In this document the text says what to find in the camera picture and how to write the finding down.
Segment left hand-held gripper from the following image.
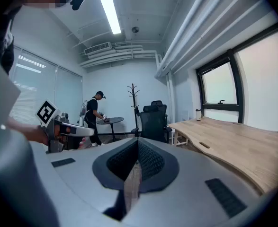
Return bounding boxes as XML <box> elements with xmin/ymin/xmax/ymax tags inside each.
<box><xmin>36</xmin><ymin>100</ymin><xmax>96</xmax><ymax>154</ymax></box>

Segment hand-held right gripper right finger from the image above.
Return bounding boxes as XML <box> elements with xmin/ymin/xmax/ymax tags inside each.
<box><xmin>123</xmin><ymin>137</ymin><xmax>264</xmax><ymax>227</ymax></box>

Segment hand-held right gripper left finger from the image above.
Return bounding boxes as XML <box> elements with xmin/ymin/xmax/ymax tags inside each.
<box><xmin>41</xmin><ymin>137</ymin><xmax>139</xmax><ymax>227</ymax></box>

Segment person's left forearm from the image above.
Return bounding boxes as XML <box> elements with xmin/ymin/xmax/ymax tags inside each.
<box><xmin>7</xmin><ymin>116</ymin><xmax>49</xmax><ymax>146</ymax></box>

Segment round black table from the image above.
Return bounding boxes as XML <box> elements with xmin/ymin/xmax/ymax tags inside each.
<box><xmin>96</xmin><ymin>117</ymin><xmax>125</xmax><ymax>143</ymax></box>

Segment dark wooden coat rack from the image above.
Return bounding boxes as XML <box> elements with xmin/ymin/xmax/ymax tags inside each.
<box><xmin>126</xmin><ymin>83</ymin><xmax>141</xmax><ymax>138</ymax></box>

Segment black mesh office chair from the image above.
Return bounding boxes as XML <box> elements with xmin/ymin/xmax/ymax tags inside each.
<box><xmin>151</xmin><ymin>100</ymin><xmax>168</xmax><ymax>127</ymax></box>
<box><xmin>131</xmin><ymin>105</ymin><xmax>173</xmax><ymax>143</ymax></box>

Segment light wooden desk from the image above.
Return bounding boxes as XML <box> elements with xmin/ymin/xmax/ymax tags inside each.
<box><xmin>168</xmin><ymin>116</ymin><xmax>278</xmax><ymax>195</ymax></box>

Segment white ceiling pipes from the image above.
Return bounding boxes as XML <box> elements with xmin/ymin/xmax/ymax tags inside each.
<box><xmin>79</xmin><ymin>44</ymin><xmax>163</xmax><ymax>69</ymax></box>

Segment white ceiling air vent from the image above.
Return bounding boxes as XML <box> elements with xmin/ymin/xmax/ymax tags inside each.
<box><xmin>83</xmin><ymin>41</ymin><xmax>113</xmax><ymax>56</ymax></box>

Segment person's black shirt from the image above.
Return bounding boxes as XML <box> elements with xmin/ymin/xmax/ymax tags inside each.
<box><xmin>0</xmin><ymin>6</ymin><xmax>16</xmax><ymax>75</ymax></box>

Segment long ceiling light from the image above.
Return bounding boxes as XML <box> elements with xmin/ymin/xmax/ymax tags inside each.
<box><xmin>95</xmin><ymin>0</ymin><xmax>122</xmax><ymax>35</ymax></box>

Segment large white ceiling duct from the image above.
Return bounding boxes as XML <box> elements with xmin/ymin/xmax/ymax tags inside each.
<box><xmin>154</xmin><ymin>0</ymin><xmax>278</xmax><ymax>79</ymax></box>

